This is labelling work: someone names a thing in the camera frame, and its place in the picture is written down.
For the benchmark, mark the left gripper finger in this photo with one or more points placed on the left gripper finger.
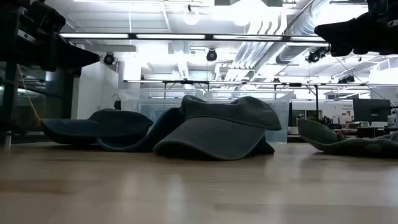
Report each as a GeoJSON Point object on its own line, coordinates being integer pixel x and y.
{"type": "Point", "coordinates": [77, 56]}
{"type": "Point", "coordinates": [73, 71]}

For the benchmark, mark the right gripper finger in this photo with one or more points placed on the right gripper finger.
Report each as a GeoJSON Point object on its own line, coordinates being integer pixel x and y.
{"type": "Point", "coordinates": [345, 31]}
{"type": "Point", "coordinates": [351, 49]}

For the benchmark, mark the grey baseball cap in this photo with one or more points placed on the grey baseball cap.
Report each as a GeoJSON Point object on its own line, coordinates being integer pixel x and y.
{"type": "Point", "coordinates": [342, 146]}
{"type": "Point", "coordinates": [217, 133]}

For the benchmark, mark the clear plastic container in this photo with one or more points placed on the clear plastic container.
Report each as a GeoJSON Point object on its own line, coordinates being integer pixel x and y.
{"type": "Point", "coordinates": [281, 124]}
{"type": "Point", "coordinates": [146, 102]}

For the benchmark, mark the black hanging spotlight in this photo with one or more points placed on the black hanging spotlight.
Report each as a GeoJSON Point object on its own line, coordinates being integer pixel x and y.
{"type": "Point", "coordinates": [314, 56]}
{"type": "Point", "coordinates": [211, 55]}
{"type": "Point", "coordinates": [109, 58]}

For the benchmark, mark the black computer monitor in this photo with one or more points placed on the black computer monitor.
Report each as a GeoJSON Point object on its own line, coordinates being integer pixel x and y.
{"type": "Point", "coordinates": [371, 110]}

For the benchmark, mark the overhead LED light bar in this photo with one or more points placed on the overhead LED light bar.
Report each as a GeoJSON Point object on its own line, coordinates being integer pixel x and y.
{"type": "Point", "coordinates": [171, 36]}

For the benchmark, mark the round white pendant lamp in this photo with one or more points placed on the round white pendant lamp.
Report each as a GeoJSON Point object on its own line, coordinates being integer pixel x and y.
{"type": "Point", "coordinates": [191, 17]}

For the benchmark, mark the silver ventilation duct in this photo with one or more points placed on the silver ventilation duct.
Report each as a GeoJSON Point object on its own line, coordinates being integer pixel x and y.
{"type": "Point", "coordinates": [298, 28]}

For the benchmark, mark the black aluminium rig frame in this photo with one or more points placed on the black aluminium rig frame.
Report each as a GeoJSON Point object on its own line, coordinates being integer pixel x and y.
{"type": "Point", "coordinates": [8, 99]}

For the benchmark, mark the black distant workstation frame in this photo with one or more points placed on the black distant workstation frame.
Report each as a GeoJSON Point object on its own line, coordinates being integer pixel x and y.
{"type": "Point", "coordinates": [186, 81]}

